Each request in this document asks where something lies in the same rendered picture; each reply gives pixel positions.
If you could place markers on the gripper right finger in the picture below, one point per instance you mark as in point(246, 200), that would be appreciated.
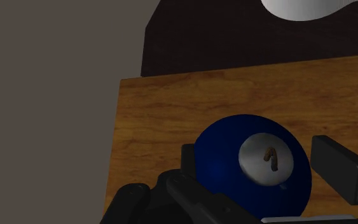
point(343, 167)

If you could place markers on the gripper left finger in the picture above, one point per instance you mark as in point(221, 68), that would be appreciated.
point(178, 198)

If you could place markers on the blue billiard ball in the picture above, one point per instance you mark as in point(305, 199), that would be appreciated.
point(228, 161)

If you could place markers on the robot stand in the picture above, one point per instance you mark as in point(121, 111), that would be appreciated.
point(216, 40)

